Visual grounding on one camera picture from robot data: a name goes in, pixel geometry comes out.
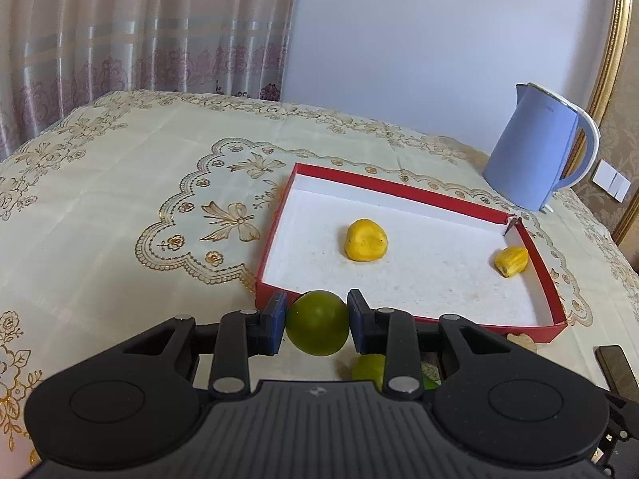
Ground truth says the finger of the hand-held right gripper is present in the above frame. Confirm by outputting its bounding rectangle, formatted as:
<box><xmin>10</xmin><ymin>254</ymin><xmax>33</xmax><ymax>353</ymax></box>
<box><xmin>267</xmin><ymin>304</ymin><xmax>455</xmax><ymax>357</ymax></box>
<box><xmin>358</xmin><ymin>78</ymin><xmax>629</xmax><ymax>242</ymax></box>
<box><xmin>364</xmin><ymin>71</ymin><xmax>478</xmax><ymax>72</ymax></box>
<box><xmin>595</xmin><ymin>344</ymin><xmax>636</xmax><ymax>391</ymax></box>

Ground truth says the red shallow cardboard box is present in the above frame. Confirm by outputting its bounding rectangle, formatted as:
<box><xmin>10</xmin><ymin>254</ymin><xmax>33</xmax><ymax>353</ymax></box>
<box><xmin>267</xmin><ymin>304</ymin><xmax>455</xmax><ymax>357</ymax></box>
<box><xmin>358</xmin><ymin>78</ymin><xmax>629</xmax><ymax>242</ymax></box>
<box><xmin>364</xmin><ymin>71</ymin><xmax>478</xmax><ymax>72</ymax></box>
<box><xmin>256</xmin><ymin>162</ymin><xmax>568</xmax><ymax>345</ymax></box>

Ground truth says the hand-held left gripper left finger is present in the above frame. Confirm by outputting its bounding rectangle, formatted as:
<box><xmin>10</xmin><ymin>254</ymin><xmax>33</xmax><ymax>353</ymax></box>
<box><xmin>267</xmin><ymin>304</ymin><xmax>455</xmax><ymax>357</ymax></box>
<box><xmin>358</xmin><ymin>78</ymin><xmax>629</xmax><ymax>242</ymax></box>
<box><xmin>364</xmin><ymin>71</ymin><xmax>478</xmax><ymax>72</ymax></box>
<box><xmin>120</xmin><ymin>292</ymin><xmax>289</xmax><ymax>401</ymax></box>

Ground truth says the gold wall moulding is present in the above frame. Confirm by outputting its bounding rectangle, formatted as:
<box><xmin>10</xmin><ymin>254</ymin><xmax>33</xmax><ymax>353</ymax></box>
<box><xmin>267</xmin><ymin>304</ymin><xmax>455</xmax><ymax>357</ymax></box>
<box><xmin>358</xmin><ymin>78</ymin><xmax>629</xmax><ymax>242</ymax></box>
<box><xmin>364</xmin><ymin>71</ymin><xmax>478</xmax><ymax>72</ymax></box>
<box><xmin>569</xmin><ymin>0</ymin><xmax>636</xmax><ymax>160</ymax></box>
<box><xmin>613</xmin><ymin>192</ymin><xmax>639</xmax><ymax>246</ymax></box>

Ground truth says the pink patterned curtain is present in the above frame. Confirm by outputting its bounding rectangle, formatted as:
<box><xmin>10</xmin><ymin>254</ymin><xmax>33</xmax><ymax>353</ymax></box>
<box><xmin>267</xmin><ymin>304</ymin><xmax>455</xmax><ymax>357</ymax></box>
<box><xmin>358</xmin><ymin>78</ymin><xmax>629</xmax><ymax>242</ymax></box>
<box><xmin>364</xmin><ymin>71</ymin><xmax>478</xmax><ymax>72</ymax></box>
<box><xmin>0</xmin><ymin>0</ymin><xmax>303</xmax><ymax>160</ymax></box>

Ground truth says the round green lime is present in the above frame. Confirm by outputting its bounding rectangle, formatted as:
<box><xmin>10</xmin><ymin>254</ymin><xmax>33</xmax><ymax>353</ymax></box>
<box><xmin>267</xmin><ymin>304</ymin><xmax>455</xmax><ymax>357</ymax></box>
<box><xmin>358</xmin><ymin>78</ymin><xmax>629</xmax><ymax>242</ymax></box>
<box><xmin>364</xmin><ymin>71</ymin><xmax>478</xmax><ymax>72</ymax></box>
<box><xmin>284</xmin><ymin>290</ymin><xmax>351</xmax><ymax>357</ymax></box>
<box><xmin>352</xmin><ymin>354</ymin><xmax>386</xmax><ymax>392</ymax></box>

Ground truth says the small yellow fruit piece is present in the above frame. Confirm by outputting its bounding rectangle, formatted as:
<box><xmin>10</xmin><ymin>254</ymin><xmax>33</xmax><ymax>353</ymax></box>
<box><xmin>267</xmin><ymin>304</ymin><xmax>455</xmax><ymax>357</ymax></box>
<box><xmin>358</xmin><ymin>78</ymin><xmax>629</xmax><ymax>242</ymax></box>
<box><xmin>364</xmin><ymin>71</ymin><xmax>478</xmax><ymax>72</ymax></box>
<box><xmin>494</xmin><ymin>246</ymin><xmax>529</xmax><ymax>279</ymax></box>

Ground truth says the large yellow fruit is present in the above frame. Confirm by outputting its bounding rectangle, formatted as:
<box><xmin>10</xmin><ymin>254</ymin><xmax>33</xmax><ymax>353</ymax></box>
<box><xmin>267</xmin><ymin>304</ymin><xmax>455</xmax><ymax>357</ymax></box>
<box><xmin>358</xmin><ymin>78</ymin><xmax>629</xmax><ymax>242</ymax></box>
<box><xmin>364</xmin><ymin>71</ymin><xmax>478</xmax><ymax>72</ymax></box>
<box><xmin>344</xmin><ymin>218</ymin><xmax>389</xmax><ymax>262</ymax></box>

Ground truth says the light blue electric kettle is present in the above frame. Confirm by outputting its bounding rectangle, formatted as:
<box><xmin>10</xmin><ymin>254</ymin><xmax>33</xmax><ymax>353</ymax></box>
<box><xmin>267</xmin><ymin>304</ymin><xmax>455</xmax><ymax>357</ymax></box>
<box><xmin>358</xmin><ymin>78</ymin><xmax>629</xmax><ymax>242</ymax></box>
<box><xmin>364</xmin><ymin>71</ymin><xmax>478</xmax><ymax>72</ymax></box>
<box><xmin>482</xmin><ymin>82</ymin><xmax>601</xmax><ymax>213</ymax></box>

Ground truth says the cream embroidered tablecloth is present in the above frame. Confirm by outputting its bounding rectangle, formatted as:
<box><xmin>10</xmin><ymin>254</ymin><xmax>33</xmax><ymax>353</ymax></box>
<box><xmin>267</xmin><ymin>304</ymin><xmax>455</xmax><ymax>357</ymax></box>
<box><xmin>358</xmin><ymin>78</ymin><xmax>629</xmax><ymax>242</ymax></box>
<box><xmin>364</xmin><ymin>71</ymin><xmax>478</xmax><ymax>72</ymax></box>
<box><xmin>0</xmin><ymin>90</ymin><xmax>639</xmax><ymax>479</ymax></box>

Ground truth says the white wall socket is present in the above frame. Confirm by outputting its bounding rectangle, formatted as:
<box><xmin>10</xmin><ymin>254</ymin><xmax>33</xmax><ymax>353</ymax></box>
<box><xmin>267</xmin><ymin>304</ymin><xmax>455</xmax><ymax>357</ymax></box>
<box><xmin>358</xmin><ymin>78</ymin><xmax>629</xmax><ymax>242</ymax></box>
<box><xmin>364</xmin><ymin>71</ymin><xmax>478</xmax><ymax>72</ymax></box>
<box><xmin>592</xmin><ymin>158</ymin><xmax>631</xmax><ymax>203</ymax></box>

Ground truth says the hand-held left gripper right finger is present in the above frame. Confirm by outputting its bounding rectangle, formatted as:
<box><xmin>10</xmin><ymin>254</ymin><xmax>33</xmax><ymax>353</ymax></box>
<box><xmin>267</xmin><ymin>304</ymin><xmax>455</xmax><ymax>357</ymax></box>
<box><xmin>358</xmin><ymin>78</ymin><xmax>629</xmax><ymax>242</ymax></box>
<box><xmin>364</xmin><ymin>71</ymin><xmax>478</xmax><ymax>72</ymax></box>
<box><xmin>347</xmin><ymin>288</ymin><xmax>525</xmax><ymax>401</ymax></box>

